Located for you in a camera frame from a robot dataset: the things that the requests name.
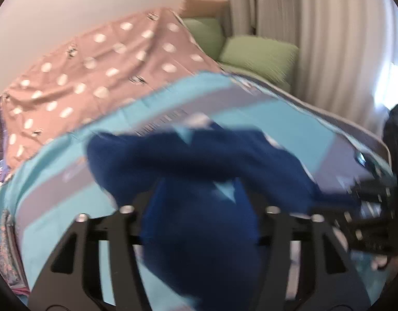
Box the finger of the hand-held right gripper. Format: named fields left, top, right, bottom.
left=311, top=205, right=398, bottom=257
left=345, top=152, right=398, bottom=203

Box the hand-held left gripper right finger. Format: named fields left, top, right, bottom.
left=257, top=205, right=372, bottom=311

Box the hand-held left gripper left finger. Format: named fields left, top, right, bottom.
left=30, top=205, right=154, bottom=311

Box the navy star-print fleece garment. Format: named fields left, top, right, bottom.
left=86, top=121, right=362, bottom=310

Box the blue and grey striped blanket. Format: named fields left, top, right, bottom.
left=0, top=70, right=393, bottom=302

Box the colourful patterned cloth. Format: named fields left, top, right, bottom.
left=0, top=160, right=29, bottom=294

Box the white curtain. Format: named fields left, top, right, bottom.
left=202, top=0, right=398, bottom=138

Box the pink dotted bed sheet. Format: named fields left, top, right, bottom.
left=0, top=7, right=225, bottom=169

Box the green pillow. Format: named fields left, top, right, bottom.
left=182, top=17, right=228, bottom=61
left=218, top=35, right=299, bottom=94

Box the tan cushion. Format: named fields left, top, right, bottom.
left=180, top=0, right=231, bottom=20

